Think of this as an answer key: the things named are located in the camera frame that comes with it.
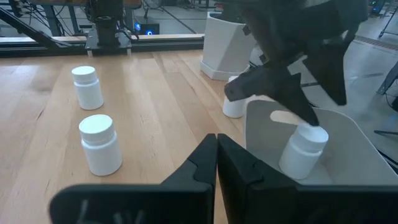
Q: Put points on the black tripod stand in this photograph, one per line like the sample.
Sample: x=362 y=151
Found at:
x=388 y=77

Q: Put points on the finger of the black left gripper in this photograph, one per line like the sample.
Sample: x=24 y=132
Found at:
x=276 y=84
x=329 y=68

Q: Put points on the black computer blue light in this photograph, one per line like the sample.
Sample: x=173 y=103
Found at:
x=152 y=26

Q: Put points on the white angular planter pot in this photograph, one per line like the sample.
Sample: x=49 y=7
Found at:
x=224 y=49

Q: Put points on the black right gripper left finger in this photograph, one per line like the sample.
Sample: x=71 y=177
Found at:
x=199 y=174

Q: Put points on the white pill bottle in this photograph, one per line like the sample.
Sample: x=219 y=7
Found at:
x=300 y=158
x=233 y=109
x=101 y=149
x=88 y=93

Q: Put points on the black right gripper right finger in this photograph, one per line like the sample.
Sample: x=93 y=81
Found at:
x=239 y=180

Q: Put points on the white plastic basket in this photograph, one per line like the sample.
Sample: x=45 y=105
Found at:
x=357 y=149

